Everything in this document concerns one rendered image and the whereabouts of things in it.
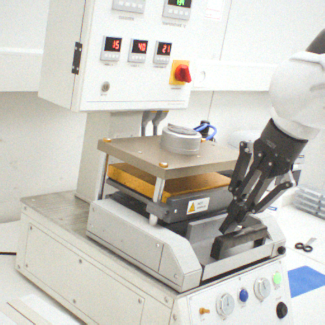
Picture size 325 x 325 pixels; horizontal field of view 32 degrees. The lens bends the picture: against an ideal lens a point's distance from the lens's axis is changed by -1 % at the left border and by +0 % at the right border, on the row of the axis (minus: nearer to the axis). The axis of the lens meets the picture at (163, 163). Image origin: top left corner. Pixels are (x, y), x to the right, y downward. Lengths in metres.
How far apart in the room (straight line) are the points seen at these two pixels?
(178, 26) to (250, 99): 1.12
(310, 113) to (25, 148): 0.93
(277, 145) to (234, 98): 1.27
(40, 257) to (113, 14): 0.52
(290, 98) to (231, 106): 1.43
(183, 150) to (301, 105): 0.36
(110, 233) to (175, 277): 0.16
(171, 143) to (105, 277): 0.28
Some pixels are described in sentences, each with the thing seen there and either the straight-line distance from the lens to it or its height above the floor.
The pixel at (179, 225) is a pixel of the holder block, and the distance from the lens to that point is 1.09.
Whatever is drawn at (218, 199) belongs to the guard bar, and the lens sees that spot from 1.12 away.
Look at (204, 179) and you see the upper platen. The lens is 1.15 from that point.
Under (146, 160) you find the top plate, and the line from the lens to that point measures 1.02.
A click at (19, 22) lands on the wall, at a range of 1.47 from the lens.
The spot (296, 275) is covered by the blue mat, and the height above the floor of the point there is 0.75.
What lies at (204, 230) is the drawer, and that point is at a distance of 1.08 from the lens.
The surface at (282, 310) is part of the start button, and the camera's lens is 1.20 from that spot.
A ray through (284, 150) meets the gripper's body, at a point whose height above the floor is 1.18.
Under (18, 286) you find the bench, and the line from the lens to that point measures 1.29.
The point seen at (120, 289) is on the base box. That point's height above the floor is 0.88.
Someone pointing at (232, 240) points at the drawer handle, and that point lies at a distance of 1.03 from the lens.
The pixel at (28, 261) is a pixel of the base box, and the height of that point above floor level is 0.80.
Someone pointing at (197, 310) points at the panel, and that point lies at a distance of 1.01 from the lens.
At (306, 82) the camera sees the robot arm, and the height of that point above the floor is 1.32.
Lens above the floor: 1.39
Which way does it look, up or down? 16 degrees down
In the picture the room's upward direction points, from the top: 11 degrees clockwise
